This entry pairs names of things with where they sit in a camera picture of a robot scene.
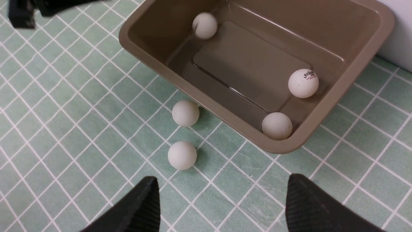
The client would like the white ping-pong ball DHS logo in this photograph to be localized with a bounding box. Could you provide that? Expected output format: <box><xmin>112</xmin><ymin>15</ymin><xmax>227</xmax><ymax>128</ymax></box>
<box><xmin>168</xmin><ymin>141</ymin><xmax>197</xmax><ymax>170</ymax></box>

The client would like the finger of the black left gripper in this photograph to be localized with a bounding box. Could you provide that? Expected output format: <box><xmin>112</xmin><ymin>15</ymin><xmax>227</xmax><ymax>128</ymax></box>
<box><xmin>34</xmin><ymin>0</ymin><xmax>97</xmax><ymax>17</ymax></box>
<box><xmin>8</xmin><ymin>0</ymin><xmax>35</xmax><ymax>29</ymax></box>

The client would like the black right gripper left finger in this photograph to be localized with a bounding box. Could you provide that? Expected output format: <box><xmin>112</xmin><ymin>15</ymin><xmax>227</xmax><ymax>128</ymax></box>
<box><xmin>82</xmin><ymin>176</ymin><xmax>161</xmax><ymax>232</ymax></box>

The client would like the brown plastic bin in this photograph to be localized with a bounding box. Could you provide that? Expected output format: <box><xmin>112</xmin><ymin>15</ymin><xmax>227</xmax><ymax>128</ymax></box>
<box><xmin>119</xmin><ymin>0</ymin><xmax>395</xmax><ymax>154</ymax></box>

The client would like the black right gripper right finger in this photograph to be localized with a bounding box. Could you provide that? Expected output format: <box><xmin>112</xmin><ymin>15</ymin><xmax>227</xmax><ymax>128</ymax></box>
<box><xmin>285</xmin><ymin>174</ymin><xmax>383</xmax><ymax>232</ymax></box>

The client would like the green checkered tablecloth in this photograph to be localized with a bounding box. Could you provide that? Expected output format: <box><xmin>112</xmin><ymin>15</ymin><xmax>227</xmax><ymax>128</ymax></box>
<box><xmin>0</xmin><ymin>0</ymin><xmax>412</xmax><ymax>232</ymax></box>

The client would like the white ping-pong ball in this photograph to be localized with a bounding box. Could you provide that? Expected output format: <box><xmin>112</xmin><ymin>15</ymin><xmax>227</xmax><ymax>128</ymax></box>
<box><xmin>288</xmin><ymin>69</ymin><xmax>319</xmax><ymax>99</ymax></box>
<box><xmin>262</xmin><ymin>112</ymin><xmax>293</xmax><ymax>140</ymax></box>
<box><xmin>172</xmin><ymin>100</ymin><xmax>200</xmax><ymax>127</ymax></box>
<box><xmin>192</xmin><ymin>12</ymin><xmax>218</xmax><ymax>40</ymax></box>

